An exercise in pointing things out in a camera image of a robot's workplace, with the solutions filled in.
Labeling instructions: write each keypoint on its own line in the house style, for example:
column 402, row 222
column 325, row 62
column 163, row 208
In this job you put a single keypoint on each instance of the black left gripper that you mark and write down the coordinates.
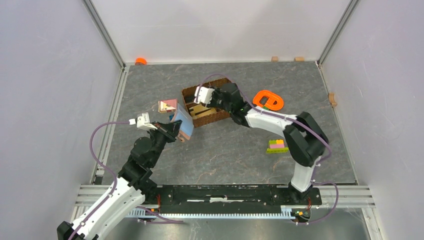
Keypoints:
column 163, row 128

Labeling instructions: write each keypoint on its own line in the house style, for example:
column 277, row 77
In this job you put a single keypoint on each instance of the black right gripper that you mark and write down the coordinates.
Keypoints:
column 216, row 91

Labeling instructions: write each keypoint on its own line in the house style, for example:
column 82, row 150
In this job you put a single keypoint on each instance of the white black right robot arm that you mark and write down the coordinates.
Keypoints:
column 304, row 138

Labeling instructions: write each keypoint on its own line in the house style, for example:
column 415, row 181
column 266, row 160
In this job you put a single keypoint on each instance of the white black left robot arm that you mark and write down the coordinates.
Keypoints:
column 132, row 186

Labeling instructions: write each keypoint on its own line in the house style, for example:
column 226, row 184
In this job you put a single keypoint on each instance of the gold card front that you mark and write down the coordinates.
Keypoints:
column 199, row 111

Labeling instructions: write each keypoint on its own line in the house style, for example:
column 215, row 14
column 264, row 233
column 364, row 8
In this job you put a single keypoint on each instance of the black cards in basket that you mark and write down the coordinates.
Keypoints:
column 189, row 98

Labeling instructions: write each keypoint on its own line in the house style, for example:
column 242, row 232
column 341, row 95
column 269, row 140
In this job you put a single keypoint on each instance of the pink tan small box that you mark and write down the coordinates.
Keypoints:
column 167, row 106

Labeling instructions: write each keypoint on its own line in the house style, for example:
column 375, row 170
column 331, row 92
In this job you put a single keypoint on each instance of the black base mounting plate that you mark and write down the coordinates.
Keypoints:
column 230, row 198

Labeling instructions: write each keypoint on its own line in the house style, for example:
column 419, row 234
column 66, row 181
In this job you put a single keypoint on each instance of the yellow-green small block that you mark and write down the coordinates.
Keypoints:
column 276, row 147

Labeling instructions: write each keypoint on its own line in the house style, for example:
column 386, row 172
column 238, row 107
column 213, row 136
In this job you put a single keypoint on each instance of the orange round cap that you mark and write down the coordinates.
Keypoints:
column 140, row 61

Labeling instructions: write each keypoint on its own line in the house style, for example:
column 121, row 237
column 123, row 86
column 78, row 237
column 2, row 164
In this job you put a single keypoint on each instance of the wooden block right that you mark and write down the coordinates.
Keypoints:
column 299, row 59

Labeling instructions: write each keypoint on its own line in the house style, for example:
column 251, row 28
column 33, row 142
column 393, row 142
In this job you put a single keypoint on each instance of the curved wooden piece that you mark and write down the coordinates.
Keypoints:
column 332, row 99

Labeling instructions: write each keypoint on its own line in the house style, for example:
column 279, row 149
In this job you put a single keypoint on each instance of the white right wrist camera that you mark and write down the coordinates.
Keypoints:
column 203, row 95

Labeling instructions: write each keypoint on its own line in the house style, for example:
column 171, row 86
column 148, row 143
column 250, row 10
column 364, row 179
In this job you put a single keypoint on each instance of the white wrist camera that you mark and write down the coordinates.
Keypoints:
column 203, row 95
column 143, row 122

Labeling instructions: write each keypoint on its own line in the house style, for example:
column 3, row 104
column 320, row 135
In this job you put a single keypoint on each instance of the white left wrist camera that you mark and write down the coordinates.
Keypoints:
column 143, row 122

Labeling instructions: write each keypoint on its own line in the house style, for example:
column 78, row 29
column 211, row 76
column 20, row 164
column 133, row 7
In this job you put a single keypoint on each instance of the orange plastic ring toy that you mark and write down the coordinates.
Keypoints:
column 269, row 99

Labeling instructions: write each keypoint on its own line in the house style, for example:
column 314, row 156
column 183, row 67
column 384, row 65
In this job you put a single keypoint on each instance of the grey cable duct strip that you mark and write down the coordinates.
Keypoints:
column 284, row 214

